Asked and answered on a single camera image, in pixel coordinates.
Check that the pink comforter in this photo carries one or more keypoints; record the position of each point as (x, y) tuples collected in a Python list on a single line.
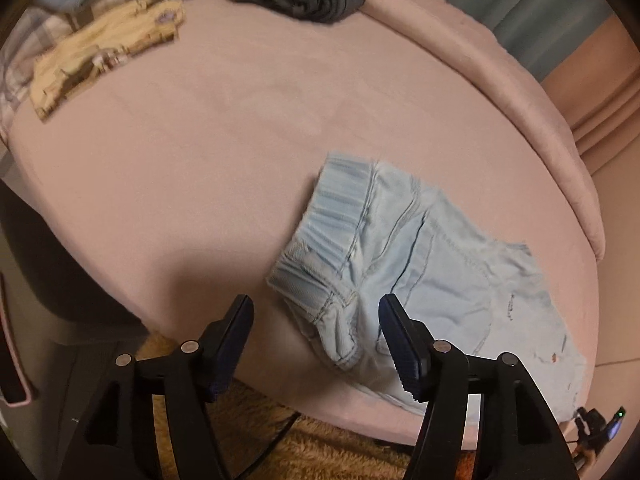
[(500, 70)]

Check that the pink curtain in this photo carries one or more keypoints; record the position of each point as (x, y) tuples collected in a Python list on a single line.
[(600, 100)]

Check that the teal curtain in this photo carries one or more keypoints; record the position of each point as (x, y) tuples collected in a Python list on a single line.
[(525, 10)]

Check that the light blue denim pants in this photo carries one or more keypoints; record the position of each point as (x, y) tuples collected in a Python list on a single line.
[(440, 270)]

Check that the bed with pink sheet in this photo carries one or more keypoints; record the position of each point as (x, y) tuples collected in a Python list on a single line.
[(200, 160)]

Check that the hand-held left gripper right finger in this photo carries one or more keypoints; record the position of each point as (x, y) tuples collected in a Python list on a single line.
[(401, 355)]

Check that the beige garment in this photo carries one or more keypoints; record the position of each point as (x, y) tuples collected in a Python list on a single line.
[(100, 45)]

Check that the beige shaggy rug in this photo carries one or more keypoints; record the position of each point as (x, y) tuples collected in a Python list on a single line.
[(310, 445)]

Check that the dark object with pink trim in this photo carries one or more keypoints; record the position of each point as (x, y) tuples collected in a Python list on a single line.
[(10, 350)]

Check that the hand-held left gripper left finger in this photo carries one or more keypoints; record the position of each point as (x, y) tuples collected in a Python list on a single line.
[(229, 355)]

